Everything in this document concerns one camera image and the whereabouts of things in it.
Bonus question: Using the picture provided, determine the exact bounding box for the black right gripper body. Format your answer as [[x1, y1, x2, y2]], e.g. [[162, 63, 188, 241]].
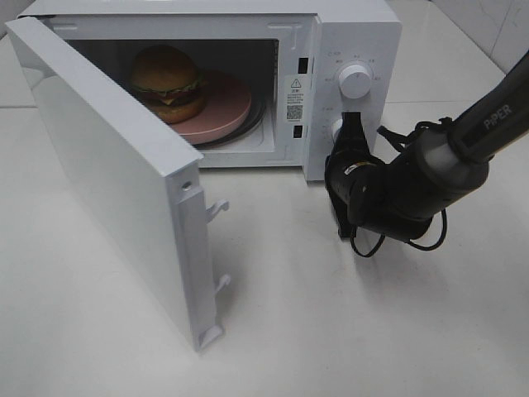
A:
[[324, 154, 432, 241]]

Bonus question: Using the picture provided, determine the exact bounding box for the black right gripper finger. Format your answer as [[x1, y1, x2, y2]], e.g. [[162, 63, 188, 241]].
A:
[[329, 189, 360, 239], [331, 112, 371, 159]]

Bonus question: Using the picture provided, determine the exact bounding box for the white timer knob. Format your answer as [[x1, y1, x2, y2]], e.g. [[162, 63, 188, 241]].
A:
[[331, 118, 343, 142]]

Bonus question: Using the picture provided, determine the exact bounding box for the pink round plate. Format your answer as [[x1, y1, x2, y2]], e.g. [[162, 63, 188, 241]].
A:
[[169, 70, 252, 145]]

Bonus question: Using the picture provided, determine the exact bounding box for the burger with lettuce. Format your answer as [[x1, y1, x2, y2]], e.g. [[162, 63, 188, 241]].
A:
[[129, 45, 207, 124]]

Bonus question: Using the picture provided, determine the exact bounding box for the white microwave door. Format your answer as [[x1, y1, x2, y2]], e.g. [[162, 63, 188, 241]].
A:
[[7, 17, 230, 351]]

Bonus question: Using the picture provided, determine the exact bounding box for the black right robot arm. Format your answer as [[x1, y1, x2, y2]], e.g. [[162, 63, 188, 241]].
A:
[[324, 56, 528, 243]]

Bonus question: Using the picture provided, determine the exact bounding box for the upper white power knob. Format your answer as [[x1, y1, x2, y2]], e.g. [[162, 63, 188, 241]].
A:
[[337, 61, 373, 99]]

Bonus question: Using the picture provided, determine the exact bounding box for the white warning label sticker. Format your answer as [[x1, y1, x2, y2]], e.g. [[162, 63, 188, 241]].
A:
[[284, 74, 309, 123]]

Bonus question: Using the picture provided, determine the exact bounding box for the glass microwave turntable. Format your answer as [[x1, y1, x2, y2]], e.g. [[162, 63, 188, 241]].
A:
[[193, 99, 266, 149]]

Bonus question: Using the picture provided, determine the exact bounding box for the white microwave oven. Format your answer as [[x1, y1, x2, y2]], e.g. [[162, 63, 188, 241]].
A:
[[16, 1, 401, 181]]

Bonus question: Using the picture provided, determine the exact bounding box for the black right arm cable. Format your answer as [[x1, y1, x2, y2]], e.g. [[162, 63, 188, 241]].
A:
[[350, 208, 450, 257]]

